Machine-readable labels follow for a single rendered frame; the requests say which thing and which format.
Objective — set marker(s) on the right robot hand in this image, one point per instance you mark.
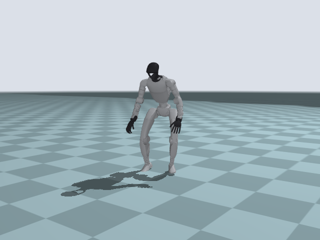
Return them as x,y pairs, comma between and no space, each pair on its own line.
131,124

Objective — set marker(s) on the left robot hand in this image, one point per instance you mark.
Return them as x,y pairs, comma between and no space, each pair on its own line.
177,124

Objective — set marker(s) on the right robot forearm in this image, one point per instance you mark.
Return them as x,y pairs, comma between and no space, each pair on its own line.
136,109

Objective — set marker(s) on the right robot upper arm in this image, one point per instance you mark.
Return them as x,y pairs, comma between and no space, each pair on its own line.
141,91

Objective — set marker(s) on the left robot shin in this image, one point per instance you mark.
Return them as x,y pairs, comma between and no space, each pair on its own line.
173,151

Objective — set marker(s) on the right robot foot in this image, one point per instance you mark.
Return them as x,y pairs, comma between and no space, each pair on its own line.
146,167

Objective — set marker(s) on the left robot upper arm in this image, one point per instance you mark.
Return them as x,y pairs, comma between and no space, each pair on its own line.
172,85

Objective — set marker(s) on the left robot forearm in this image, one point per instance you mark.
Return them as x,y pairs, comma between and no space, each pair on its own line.
179,107

